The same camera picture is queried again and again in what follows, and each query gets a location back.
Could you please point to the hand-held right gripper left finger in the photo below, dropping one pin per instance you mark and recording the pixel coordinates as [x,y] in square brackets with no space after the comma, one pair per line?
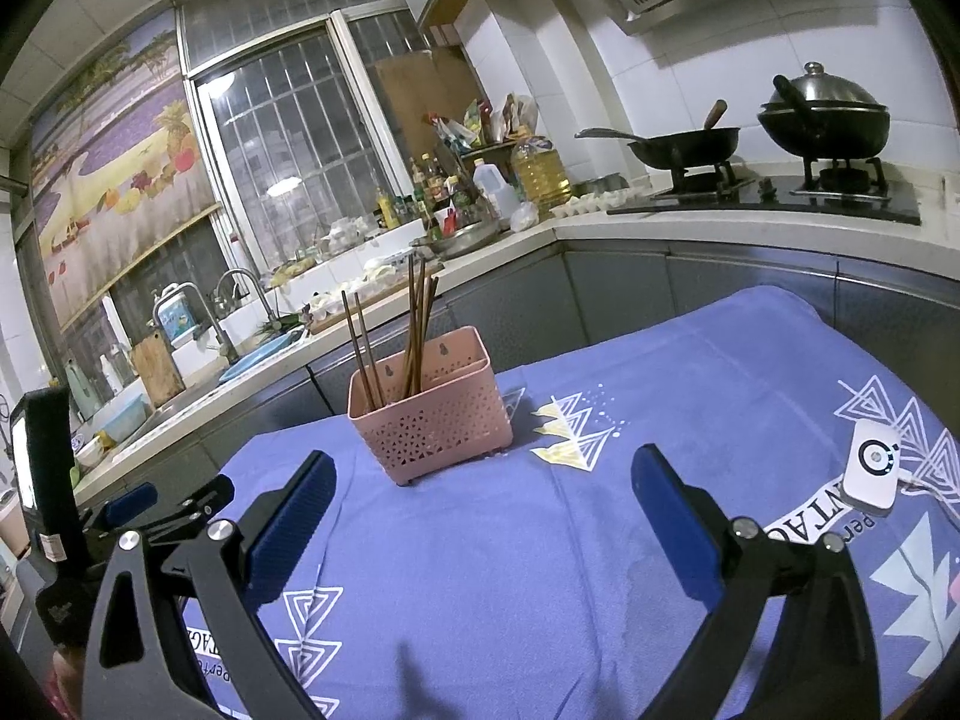
[292,532]

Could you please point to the black gas stove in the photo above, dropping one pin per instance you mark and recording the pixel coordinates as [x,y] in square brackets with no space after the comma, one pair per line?
[750,199]

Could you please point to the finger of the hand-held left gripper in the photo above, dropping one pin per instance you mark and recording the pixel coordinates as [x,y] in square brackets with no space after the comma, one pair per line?
[199,506]
[131,504]

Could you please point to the small white device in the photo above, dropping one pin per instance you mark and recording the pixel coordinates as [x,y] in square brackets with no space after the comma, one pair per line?
[862,487]

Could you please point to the large leaning wooden board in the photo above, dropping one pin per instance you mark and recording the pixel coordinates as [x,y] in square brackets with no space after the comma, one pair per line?
[427,97]

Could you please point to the white plastic bag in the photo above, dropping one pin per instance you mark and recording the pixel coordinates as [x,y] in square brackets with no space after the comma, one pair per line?
[523,216]

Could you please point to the steel faucet with filter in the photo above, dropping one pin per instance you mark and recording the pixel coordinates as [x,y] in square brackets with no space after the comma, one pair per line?
[217,334]

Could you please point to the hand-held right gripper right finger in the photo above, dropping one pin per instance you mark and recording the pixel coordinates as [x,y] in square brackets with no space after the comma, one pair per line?
[675,532]

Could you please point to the grey kitchen counter cabinet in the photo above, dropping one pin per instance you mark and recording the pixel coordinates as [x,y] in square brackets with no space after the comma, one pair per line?
[615,285]

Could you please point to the yellow cooking oil bottle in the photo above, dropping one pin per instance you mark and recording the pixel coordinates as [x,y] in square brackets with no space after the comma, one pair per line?
[541,176]

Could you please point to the blue plastic basin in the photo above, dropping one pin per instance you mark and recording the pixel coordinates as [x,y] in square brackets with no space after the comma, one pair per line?
[251,364]

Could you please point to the wooden cutting board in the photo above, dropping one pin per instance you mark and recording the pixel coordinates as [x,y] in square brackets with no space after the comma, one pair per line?
[157,375]

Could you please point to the blue plastic tray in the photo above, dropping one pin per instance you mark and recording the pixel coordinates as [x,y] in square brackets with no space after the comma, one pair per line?
[124,420]

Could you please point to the blue printed cloth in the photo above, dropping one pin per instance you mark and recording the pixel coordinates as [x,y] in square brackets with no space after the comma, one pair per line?
[487,577]

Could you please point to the white plastic jug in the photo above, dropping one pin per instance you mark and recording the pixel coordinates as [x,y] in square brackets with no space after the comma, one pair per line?
[491,191]

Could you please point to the pile of seasoning packets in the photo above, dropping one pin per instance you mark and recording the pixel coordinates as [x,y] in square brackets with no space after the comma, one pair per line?
[487,124]

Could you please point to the barred window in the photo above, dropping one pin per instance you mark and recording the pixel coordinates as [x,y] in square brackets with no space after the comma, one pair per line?
[300,142]

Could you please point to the fruit beach wall mural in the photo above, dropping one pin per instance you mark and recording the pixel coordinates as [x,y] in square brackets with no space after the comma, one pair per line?
[112,180]

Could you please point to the black wok with lid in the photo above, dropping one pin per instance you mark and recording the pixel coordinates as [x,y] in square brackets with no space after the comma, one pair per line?
[825,127]

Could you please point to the blue white filter box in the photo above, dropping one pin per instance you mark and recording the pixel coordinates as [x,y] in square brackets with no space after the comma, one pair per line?
[176,322]

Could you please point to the flat wooden board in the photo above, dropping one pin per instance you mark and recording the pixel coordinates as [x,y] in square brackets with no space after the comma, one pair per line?
[330,319]

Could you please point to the dark wooden chopstick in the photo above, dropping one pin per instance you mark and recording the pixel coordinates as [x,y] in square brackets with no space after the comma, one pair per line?
[425,319]
[358,349]
[409,315]
[418,315]
[432,307]

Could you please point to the tall steel faucet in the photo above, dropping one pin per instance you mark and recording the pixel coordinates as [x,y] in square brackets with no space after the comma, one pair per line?
[264,300]

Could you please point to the pink perforated plastic basket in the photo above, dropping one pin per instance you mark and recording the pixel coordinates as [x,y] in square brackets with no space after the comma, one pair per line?
[435,427]

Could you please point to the light brown wooden chopstick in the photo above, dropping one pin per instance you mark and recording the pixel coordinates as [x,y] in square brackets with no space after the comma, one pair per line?
[370,349]

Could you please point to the row of condiment bottles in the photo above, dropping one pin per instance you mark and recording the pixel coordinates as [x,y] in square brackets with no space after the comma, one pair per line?
[427,191]

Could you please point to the white egg tray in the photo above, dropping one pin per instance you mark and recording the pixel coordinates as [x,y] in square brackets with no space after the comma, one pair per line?
[592,202]

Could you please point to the steel basin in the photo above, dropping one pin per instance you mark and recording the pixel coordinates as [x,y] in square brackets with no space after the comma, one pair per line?
[461,238]

